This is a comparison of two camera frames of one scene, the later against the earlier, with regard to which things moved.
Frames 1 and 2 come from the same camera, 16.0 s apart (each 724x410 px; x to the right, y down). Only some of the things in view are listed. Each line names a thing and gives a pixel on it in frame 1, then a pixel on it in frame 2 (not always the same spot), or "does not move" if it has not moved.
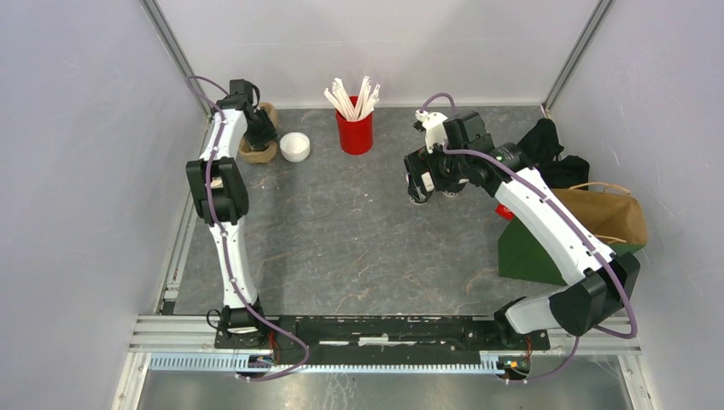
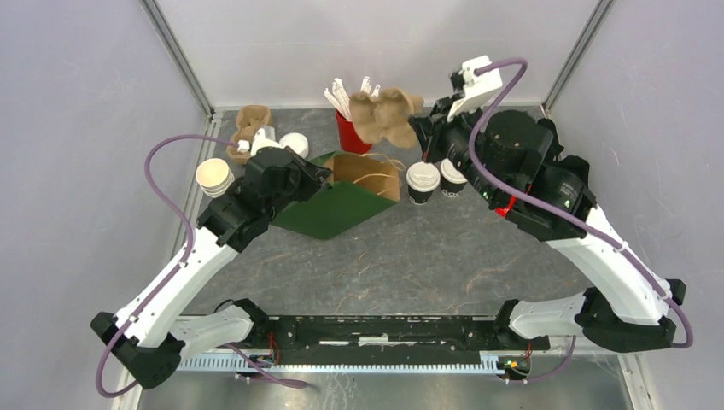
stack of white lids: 294,147 does not move
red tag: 505,212 does not move
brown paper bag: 609,208 to 380,175
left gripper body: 260,131 to 303,183
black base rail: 442,336 does not move
